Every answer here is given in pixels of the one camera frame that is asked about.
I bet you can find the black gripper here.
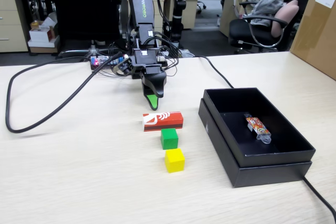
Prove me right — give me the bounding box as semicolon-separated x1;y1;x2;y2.
131;48;167;111

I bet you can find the red and white box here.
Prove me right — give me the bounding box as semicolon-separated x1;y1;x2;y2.
142;111;184;132

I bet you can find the green wooden cube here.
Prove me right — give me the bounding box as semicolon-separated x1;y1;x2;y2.
160;128;179;150

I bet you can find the yellow wooden cube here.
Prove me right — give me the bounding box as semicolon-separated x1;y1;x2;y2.
164;148;185;174

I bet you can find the flat white box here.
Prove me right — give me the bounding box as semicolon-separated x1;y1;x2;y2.
27;36;60;54

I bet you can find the white box with red side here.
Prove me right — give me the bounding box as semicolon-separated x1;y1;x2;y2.
28;24;56;42

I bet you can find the black cardboard box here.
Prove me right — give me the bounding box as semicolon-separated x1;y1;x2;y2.
203;87;316;168

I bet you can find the black open box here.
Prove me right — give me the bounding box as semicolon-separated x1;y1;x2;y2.
198;98;313;188

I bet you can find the large labelled cardboard box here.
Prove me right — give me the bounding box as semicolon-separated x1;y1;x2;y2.
289;0;336;81

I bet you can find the controller board with red light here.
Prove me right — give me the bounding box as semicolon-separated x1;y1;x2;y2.
90;55;132;70

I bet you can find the black pole with white bands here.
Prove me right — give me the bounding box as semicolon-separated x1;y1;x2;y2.
172;0;187;48

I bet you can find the black office chair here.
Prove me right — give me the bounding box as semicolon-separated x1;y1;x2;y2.
228;1;289;54

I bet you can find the colourful printed usb stick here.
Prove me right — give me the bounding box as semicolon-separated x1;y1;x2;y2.
245;113;272;145

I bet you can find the black monitor with stand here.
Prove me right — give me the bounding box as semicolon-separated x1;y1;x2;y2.
49;0;121;57

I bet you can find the grey cloth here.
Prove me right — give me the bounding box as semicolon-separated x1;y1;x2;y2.
248;0;285;27

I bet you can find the pink cushion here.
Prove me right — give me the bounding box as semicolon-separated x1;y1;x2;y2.
270;0;300;38

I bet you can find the beige drawer cabinet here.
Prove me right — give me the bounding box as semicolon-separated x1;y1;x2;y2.
0;0;29;53

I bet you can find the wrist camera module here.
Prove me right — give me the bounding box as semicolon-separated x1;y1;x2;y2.
115;55;133;76

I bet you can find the thin black wire bundle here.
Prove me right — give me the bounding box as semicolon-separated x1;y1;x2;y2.
109;31;182;78

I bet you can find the thick black camera cable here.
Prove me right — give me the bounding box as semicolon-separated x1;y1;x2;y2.
5;52;124;134

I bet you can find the black power cable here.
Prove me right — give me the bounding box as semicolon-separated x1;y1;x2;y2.
193;55;336;218

